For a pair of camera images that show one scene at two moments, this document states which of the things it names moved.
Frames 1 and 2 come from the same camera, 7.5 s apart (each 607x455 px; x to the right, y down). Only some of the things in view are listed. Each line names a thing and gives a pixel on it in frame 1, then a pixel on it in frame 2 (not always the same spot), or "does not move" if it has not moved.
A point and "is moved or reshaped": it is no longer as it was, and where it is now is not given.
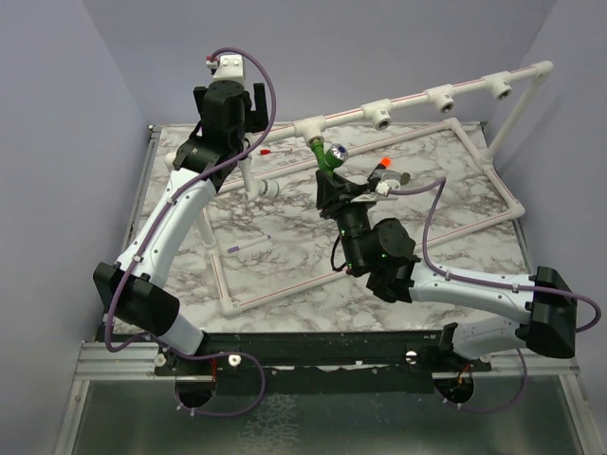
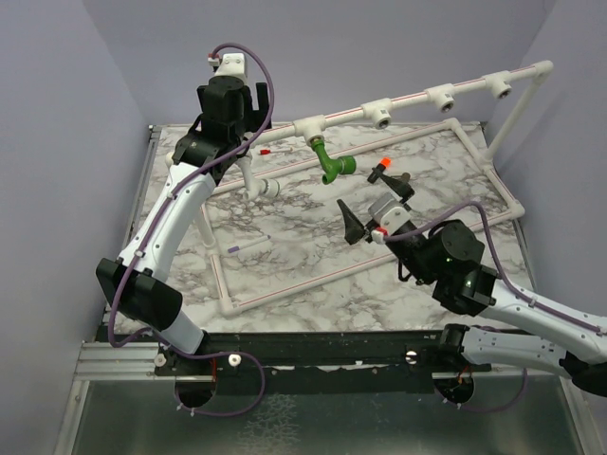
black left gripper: [255, 120] does not move
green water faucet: [328, 160] is moved or reshaped
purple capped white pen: [236, 248] does not move
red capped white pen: [265, 152] does not move
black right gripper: [332, 191] -> [353, 228]
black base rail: [317, 354] does not move
